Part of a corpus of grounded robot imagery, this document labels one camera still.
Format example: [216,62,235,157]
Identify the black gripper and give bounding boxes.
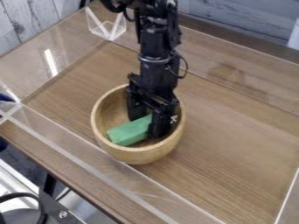
[125,56,180,138]

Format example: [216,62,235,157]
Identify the green rectangular block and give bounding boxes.
[106,114,152,146]

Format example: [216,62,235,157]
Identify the brown wooden bowl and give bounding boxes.
[89,85,185,165]

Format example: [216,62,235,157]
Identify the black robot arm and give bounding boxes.
[100,0,181,138]

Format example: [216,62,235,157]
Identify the black table leg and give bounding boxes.
[42,174,57,197]

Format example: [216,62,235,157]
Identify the blue object at edge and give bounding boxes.
[0,93,14,102]

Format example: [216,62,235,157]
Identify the clear acrylic back wall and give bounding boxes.
[109,5,299,117]

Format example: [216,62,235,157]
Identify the clear acrylic wall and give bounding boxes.
[0,3,112,102]
[109,5,299,117]
[0,103,225,224]

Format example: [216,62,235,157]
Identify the clear acrylic corner bracket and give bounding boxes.
[85,7,127,41]

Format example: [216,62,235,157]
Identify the clear acrylic front wall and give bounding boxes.
[0,103,225,224]

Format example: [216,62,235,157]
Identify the clear acrylic left wall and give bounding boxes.
[0,3,112,102]

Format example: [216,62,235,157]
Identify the metal bracket with screw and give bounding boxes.
[38,192,86,224]

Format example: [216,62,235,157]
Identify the black cable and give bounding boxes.
[0,192,52,224]

